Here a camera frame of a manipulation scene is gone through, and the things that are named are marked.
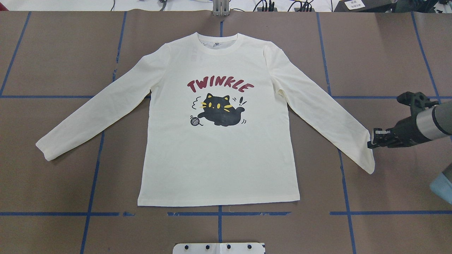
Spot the aluminium frame post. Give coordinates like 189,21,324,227
212,0,230,17

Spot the black labelled box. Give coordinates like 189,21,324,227
334,0,397,13

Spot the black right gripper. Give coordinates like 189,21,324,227
367,117,423,149

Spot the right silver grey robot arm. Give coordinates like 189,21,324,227
367,101,452,149

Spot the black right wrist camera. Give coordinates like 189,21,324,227
397,91,439,117

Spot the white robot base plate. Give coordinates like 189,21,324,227
172,242,266,254

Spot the cream long-sleeve cat shirt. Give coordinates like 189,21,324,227
36,32,375,207

